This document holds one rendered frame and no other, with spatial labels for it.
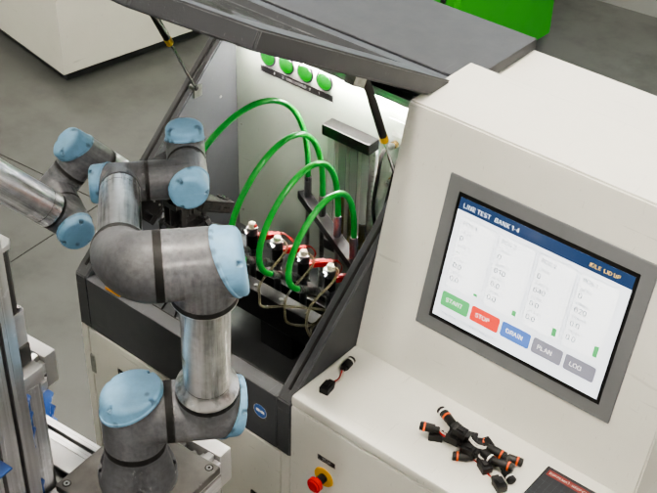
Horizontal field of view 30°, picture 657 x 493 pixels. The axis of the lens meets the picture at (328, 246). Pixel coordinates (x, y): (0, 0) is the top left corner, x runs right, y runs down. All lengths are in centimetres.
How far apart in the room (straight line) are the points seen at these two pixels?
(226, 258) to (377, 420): 80
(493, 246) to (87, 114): 332
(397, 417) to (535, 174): 60
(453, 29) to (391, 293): 66
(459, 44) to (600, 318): 79
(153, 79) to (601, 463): 372
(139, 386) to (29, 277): 240
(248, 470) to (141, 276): 111
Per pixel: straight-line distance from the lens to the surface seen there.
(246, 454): 289
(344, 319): 267
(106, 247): 194
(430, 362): 265
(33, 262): 468
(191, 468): 242
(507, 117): 249
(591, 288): 239
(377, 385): 266
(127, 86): 574
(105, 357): 315
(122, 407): 222
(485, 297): 252
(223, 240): 191
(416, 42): 285
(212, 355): 208
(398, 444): 254
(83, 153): 257
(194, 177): 225
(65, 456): 260
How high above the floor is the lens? 280
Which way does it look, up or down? 37 degrees down
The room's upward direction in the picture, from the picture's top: 2 degrees clockwise
